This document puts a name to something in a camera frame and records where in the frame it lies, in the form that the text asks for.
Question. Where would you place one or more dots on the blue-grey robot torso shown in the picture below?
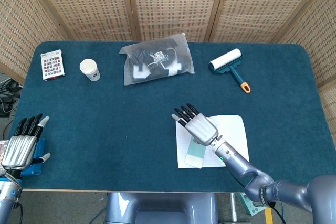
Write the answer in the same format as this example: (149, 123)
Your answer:
(157, 205)

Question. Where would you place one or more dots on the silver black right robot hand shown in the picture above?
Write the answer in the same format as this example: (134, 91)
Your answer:
(202, 129)

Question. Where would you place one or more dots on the blue cardboard box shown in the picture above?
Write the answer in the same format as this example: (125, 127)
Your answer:
(39, 148)

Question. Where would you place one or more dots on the light blue tasselled bookmark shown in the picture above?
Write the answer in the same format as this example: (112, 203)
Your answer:
(195, 155)

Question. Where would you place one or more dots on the metal table leg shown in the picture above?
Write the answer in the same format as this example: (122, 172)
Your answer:
(233, 208)

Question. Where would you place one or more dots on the wooden rattan folding screen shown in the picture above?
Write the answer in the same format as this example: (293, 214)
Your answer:
(170, 3)

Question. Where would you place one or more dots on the white flower print paper cup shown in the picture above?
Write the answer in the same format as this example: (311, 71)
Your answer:
(90, 70)

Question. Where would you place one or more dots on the plastic bag with black clothing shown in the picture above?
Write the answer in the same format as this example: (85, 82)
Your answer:
(157, 61)

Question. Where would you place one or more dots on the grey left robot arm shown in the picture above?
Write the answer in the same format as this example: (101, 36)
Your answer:
(8, 195)

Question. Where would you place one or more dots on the colourful picture card box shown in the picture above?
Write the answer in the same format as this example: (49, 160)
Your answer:
(52, 64)

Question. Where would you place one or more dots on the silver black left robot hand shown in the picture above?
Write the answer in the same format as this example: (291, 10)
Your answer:
(18, 153)

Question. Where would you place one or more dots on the teal product box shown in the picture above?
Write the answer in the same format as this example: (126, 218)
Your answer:
(253, 209)

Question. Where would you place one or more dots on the teal lint roller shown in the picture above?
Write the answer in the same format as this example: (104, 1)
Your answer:
(225, 60)

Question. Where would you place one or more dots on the dark blue felt table cover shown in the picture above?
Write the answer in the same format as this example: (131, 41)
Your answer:
(105, 116)

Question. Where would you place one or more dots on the open lined white notebook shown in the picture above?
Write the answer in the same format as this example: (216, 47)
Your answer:
(236, 134)

